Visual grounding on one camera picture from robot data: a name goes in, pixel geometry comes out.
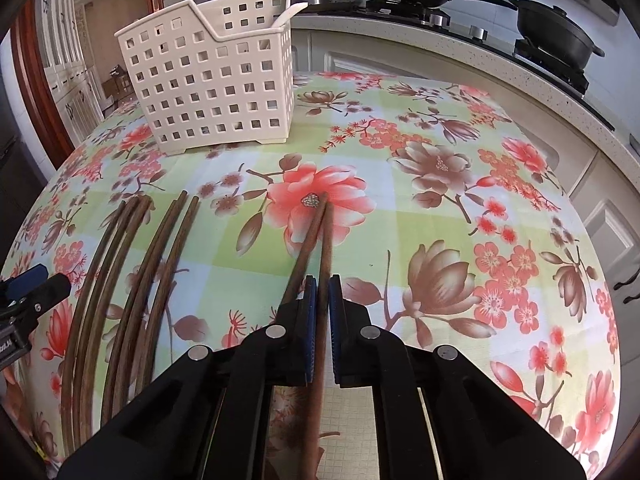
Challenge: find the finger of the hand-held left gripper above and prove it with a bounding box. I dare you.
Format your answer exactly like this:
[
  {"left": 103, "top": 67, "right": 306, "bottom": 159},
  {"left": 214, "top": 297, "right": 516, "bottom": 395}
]
[{"left": 0, "top": 264, "right": 72, "bottom": 328}]

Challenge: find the floral tablecloth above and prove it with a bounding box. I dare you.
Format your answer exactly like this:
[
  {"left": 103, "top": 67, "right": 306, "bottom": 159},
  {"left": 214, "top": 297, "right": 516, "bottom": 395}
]
[{"left": 0, "top": 71, "right": 623, "bottom": 480}]

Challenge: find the brown wooden chopstick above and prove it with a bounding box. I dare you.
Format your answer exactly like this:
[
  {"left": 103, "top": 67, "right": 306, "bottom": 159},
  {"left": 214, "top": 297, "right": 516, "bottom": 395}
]
[
  {"left": 300, "top": 200, "right": 337, "bottom": 480},
  {"left": 280, "top": 191, "right": 327, "bottom": 306}
]

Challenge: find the row of wooden chopsticks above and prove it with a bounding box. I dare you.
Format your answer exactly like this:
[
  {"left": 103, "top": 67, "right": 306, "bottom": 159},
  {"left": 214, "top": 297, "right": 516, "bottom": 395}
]
[{"left": 59, "top": 190, "right": 201, "bottom": 453}]

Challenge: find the white wardrobe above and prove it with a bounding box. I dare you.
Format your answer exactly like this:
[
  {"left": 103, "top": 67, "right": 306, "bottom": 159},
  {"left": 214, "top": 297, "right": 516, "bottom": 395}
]
[{"left": 40, "top": 0, "right": 108, "bottom": 133}]

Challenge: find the black gas stove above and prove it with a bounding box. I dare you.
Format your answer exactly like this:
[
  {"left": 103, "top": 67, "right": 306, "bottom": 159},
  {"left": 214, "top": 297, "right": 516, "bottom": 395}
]
[{"left": 320, "top": 0, "right": 616, "bottom": 131}]

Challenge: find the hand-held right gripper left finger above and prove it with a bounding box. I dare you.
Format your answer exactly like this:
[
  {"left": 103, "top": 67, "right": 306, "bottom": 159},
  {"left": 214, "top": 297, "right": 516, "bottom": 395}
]
[{"left": 60, "top": 275, "right": 321, "bottom": 480}]

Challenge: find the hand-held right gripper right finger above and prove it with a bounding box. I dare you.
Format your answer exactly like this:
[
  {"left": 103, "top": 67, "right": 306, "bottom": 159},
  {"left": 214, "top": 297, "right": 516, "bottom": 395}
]
[{"left": 330, "top": 275, "right": 586, "bottom": 480}]

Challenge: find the black lidded pot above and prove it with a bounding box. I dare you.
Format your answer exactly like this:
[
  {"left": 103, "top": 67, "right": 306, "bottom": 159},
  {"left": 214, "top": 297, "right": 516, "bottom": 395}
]
[{"left": 507, "top": 0, "right": 606, "bottom": 71}]

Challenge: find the red framed glass sliding door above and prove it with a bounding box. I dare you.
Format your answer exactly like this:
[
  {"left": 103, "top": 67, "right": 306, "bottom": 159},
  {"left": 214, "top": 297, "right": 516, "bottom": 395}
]
[{"left": 10, "top": 0, "right": 166, "bottom": 166}]

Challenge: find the white speckled kitchen counter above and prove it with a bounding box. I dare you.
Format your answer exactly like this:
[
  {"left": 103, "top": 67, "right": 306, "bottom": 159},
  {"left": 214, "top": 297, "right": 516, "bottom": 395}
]
[{"left": 290, "top": 10, "right": 640, "bottom": 171}]

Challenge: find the white perforated plastic basket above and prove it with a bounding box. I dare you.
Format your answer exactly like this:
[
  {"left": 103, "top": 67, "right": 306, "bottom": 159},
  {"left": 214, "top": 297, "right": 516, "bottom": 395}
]
[{"left": 114, "top": 0, "right": 309, "bottom": 157}]

